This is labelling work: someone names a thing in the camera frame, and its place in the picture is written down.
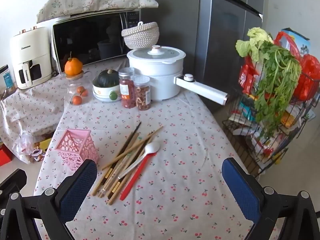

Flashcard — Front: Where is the red snack packet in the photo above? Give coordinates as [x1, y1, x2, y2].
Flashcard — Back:
[238, 56, 258, 94]

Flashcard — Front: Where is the pink plastic utensil holder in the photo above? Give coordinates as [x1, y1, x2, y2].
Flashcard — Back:
[54, 129, 100, 172]

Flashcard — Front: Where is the clear jar of dried rings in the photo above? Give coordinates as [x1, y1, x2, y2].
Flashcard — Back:
[133, 75, 151, 111]

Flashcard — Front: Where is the silver microwave oven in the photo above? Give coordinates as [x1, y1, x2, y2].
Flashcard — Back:
[51, 10, 142, 73]

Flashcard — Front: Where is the glass jar with wooden lid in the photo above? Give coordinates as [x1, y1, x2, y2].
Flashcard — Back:
[65, 70, 91, 105]

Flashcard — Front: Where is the pile of wooden chopsticks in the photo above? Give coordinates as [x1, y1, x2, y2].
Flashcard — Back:
[92, 122, 164, 205]

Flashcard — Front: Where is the dark green squash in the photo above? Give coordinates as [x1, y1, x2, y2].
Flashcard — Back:
[97, 69, 119, 88]

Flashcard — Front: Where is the red box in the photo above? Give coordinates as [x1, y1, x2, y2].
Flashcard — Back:
[0, 144, 13, 167]

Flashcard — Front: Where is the clear jar of red berries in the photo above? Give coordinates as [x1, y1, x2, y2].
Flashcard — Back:
[118, 68, 136, 109]

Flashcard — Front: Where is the woven basket with lid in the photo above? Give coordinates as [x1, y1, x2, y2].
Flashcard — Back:
[121, 21, 160, 50]

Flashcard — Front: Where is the white plastic spoon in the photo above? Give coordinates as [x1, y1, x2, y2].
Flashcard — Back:
[118, 141, 161, 180]

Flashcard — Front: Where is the heap of assorted snack packets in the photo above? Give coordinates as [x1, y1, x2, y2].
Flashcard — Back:
[225, 100, 315, 160]

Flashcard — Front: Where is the floral cloth cover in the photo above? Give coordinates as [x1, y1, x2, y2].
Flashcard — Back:
[37, 0, 159, 24]

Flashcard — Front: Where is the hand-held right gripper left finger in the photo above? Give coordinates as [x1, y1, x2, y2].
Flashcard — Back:
[4, 159, 98, 240]

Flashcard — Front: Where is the cherry print tablecloth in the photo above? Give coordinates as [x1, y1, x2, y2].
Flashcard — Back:
[0, 62, 283, 240]

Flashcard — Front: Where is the clear container blue label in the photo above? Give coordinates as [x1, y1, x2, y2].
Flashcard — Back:
[0, 65, 17, 93]

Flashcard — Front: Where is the red plastic bag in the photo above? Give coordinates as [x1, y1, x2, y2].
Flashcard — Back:
[292, 54, 320, 102]

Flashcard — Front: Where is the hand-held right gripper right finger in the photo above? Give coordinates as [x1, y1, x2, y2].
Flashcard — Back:
[222, 157, 320, 240]

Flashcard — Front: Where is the large orange with stem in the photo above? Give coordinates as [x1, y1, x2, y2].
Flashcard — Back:
[64, 52, 83, 76]

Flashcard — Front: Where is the green leafy herb bunch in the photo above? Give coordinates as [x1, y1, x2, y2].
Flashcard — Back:
[254, 41, 302, 140]

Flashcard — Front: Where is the white electric cooking pot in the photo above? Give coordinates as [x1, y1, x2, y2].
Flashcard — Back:
[127, 45, 230, 106]

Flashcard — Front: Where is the black wire rack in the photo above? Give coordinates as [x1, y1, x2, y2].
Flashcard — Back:
[222, 62, 320, 178]

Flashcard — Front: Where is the grey refrigerator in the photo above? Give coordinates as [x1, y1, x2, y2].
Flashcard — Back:
[141, 0, 265, 113]

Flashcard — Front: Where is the yellow box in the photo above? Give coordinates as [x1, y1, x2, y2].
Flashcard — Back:
[37, 139, 52, 153]

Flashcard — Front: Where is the red plastic spoon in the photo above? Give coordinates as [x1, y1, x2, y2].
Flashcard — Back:
[120, 152, 153, 200]

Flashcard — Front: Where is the blue cartoon print bag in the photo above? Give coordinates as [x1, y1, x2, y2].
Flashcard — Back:
[274, 29, 312, 63]

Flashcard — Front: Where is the clear plastic bag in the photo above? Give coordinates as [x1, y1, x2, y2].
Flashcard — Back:
[14, 131, 47, 163]

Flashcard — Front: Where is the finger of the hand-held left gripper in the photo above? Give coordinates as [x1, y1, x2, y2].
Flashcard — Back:
[0, 169, 27, 200]

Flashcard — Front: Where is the white bowl with green squash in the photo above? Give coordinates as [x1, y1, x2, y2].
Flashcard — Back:
[92, 80, 122, 102]

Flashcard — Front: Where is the cream air fryer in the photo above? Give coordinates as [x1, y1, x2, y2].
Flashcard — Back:
[9, 26, 53, 90]

